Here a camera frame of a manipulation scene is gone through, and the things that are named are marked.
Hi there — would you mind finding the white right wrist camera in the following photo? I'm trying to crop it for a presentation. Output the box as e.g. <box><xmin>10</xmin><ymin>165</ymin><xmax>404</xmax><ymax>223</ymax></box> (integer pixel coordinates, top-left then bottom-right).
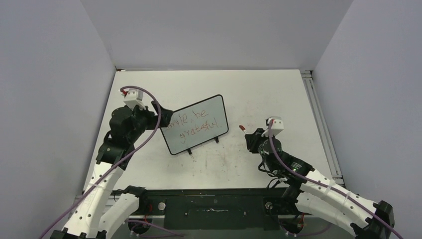
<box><xmin>261</xmin><ymin>117</ymin><xmax>285</xmax><ymax>137</ymax></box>

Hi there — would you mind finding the black base frame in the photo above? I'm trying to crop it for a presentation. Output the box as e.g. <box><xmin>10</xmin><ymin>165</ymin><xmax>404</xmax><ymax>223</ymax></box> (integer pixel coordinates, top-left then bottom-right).
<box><xmin>131</xmin><ymin>188</ymin><xmax>300</xmax><ymax>231</ymax></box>

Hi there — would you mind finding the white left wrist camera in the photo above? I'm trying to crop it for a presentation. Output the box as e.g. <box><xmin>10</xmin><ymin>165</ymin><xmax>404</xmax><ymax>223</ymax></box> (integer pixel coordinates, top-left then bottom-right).
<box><xmin>122</xmin><ymin>88</ymin><xmax>147</xmax><ymax>111</ymax></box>

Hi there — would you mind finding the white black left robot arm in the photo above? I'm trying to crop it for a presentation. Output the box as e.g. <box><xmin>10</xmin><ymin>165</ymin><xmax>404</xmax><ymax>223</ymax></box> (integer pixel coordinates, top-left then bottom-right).
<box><xmin>51</xmin><ymin>101</ymin><xmax>174</xmax><ymax>239</ymax></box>

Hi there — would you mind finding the black framed whiteboard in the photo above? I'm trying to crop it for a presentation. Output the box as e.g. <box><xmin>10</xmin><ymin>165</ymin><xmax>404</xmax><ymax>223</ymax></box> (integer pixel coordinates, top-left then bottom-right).
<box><xmin>161</xmin><ymin>94</ymin><xmax>229</xmax><ymax>155</ymax></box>

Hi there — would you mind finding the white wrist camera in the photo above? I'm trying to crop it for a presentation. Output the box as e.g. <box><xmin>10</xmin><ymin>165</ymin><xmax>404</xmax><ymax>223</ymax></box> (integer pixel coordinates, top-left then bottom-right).
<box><xmin>122</xmin><ymin>88</ymin><xmax>147</xmax><ymax>111</ymax></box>
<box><xmin>261</xmin><ymin>117</ymin><xmax>285</xmax><ymax>137</ymax></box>

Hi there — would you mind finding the aluminium rail frame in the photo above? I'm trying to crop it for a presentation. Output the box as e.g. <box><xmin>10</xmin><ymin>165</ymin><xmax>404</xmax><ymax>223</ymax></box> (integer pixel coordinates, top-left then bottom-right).
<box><xmin>300</xmin><ymin>70</ymin><xmax>345</xmax><ymax>186</ymax></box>

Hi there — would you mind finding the purple cable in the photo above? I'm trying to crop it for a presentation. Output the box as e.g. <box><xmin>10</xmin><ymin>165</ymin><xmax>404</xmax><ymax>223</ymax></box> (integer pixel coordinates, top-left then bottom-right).
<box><xmin>267</xmin><ymin>120</ymin><xmax>405</xmax><ymax>239</ymax></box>
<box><xmin>38</xmin><ymin>86</ymin><xmax>185</xmax><ymax>239</ymax></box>

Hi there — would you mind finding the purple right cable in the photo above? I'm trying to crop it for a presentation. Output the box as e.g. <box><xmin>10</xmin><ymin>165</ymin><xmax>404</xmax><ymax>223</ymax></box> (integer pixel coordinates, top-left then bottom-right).
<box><xmin>267</xmin><ymin>120</ymin><xmax>405</xmax><ymax>239</ymax></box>

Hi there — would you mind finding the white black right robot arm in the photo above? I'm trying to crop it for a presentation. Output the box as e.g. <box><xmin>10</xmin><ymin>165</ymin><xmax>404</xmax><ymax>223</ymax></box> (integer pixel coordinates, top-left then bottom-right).
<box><xmin>245</xmin><ymin>128</ymin><xmax>398</xmax><ymax>239</ymax></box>

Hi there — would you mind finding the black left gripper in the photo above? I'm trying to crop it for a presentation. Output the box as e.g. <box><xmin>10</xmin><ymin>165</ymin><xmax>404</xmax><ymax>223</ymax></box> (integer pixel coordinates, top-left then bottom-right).
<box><xmin>127</xmin><ymin>101</ymin><xmax>172</xmax><ymax>143</ymax></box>

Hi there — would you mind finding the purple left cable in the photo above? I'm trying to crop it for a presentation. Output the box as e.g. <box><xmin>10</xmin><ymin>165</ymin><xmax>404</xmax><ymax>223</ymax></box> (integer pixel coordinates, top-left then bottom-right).
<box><xmin>38</xmin><ymin>86</ymin><xmax>185</xmax><ymax>239</ymax></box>

